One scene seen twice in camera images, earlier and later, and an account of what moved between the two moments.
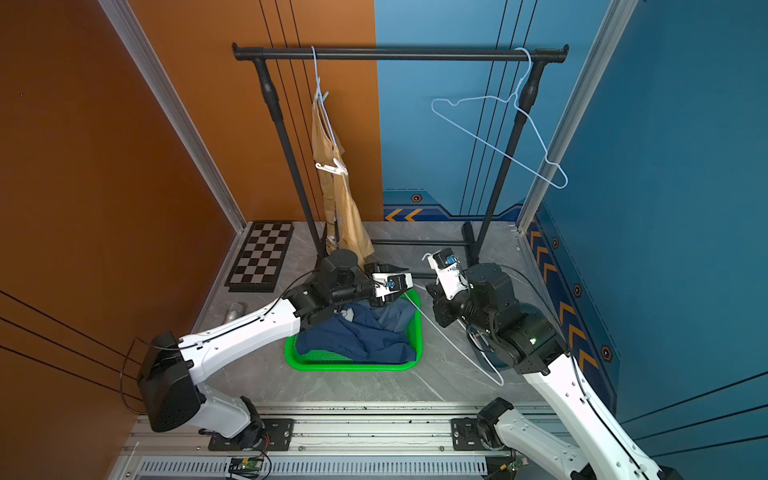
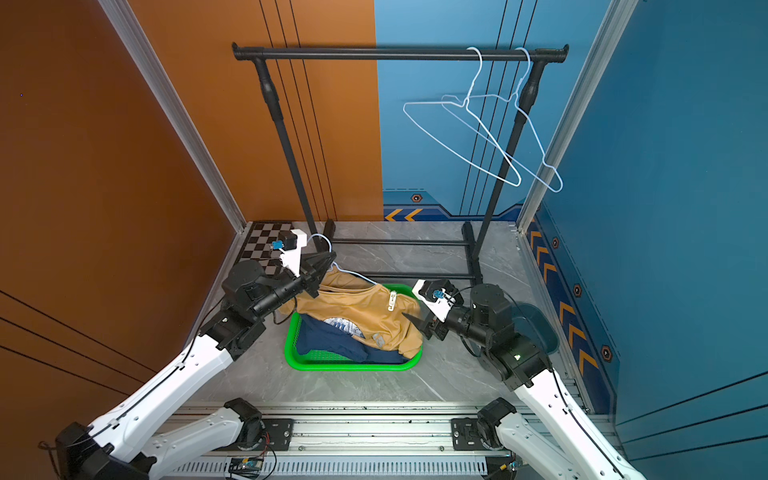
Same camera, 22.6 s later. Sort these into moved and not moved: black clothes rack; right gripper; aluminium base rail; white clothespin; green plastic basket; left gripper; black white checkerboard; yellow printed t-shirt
Moved: right gripper; yellow printed t-shirt; left gripper; white clothespin
Not moved: green plastic basket; aluminium base rail; black clothes rack; black white checkerboard
